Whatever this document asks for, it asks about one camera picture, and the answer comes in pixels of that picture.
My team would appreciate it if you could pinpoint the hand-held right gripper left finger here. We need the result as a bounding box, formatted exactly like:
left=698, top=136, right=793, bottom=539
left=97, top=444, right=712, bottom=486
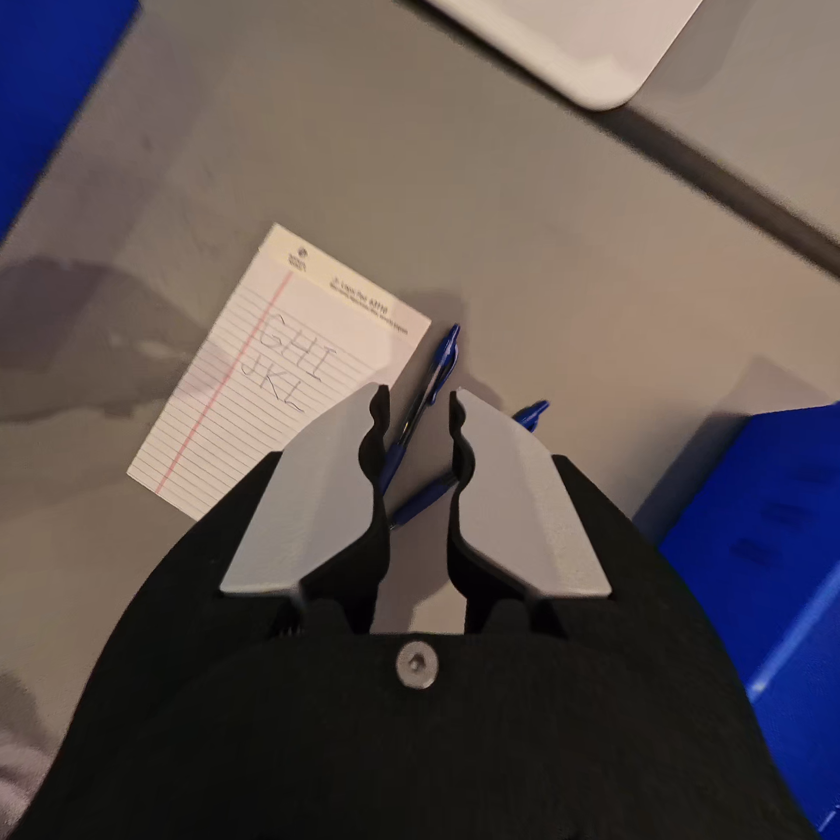
left=218, top=382, right=392, bottom=636

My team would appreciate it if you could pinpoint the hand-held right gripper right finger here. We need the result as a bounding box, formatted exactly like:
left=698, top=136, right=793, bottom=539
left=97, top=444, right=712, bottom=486
left=448, top=387, right=614, bottom=636

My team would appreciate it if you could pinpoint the blue retractable pen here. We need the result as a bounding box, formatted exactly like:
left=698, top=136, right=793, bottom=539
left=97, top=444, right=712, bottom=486
left=379, top=323, right=462, bottom=496
left=387, top=400, right=551, bottom=530

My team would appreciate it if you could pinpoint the white lined notepad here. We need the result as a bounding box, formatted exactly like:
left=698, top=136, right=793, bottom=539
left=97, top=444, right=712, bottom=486
left=126, top=222, right=433, bottom=522

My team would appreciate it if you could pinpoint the blue plastic bin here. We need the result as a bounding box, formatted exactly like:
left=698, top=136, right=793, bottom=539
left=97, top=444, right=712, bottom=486
left=631, top=402, right=840, bottom=837
left=0, top=0, right=142, bottom=245

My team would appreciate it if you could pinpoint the person's leg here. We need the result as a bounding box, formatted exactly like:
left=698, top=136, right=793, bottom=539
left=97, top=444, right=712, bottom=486
left=0, top=669, right=56, bottom=840

